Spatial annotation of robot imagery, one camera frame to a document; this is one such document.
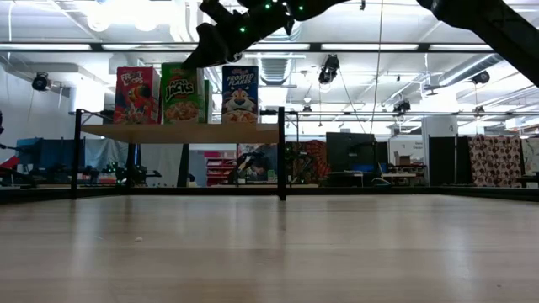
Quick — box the black metal shelf frame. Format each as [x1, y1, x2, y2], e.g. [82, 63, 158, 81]
[70, 106, 301, 202]

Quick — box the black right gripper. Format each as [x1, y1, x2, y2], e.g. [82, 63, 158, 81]
[183, 0, 243, 70]

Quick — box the blue Frosted Flakes cereal box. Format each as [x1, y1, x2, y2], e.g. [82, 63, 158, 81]
[221, 64, 260, 125]

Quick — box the black partition panel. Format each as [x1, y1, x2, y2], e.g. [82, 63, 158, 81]
[428, 135, 468, 186]

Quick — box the brown white patterned curtain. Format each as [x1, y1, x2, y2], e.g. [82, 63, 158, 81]
[467, 134, 523, 189]

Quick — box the thin hanging cable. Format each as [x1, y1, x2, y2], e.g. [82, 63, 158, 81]
[369, 0, 385, 135]

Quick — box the red Froot Loops cereal box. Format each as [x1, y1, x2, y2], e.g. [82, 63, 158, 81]
[112, 66, 163, 125]

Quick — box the orange patterned panel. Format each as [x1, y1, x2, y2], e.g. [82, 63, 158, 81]
[286, 141, 332, 184]

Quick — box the blue partition screen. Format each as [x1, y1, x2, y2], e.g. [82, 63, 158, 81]
[14, 136, 85, 170]

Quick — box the black monitor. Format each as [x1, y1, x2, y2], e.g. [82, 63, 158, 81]
[325, 131, 379, 174]

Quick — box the red shelving unit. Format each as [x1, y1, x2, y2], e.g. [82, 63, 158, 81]
[204, 151, 237, 187]

